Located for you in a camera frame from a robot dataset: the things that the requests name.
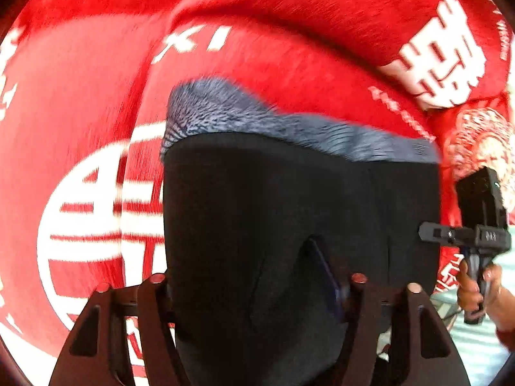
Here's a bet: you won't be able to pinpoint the dark navy pants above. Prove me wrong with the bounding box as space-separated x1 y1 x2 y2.
160 76 442 386

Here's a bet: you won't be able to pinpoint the person's right forearm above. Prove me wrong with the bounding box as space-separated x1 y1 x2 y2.
484 263 515 352

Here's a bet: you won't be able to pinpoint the person's right hand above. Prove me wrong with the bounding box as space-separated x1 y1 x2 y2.
456 258 503 319

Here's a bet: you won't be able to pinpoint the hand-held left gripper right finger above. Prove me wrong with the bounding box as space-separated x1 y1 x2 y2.
308 236 471 386

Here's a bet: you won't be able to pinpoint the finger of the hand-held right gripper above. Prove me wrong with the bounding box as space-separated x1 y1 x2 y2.
418 221 478 247

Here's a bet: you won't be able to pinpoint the red printed blanket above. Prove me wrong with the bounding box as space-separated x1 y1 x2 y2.
0 0 515 382

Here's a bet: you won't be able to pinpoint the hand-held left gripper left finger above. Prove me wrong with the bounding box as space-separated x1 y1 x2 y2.
48 273 190 386

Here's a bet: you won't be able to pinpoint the light striped bed sheet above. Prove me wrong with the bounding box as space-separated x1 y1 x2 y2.
428 289 511 386

